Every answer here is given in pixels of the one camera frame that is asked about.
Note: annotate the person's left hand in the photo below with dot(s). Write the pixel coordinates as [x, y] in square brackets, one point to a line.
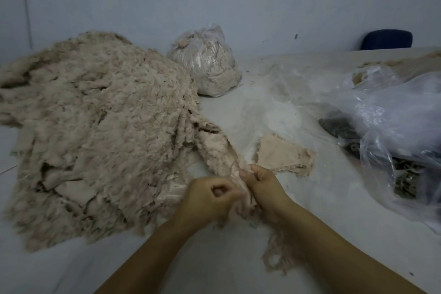
[207, 202]

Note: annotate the stack of sorted beige pieces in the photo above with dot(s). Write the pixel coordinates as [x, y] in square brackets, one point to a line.
[282, 152]

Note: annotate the beige frayed thread scraps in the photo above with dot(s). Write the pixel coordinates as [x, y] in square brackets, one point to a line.
[279, 259]

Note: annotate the beige fur pile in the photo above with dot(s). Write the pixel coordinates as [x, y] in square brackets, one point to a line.
[399, 66]

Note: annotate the large pile beige fabric scraps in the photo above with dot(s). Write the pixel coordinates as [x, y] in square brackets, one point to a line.
[103, 125]

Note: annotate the person's left forearm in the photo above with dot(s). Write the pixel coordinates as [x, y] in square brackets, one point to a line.
[148, 263]

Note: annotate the clear bag of beige scraps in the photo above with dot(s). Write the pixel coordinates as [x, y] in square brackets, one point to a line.
[207, 59]

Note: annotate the person's right hand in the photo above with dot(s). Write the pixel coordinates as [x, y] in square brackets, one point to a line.
[270, 192]

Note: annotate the large clear plastic bag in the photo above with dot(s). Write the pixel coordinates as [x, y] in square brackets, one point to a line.
[399, 118]

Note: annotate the person's right forearm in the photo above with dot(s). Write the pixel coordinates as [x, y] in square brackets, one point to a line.
[344, 256]

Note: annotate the blue chair back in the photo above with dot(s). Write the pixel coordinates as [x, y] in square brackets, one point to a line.
[386, 39]

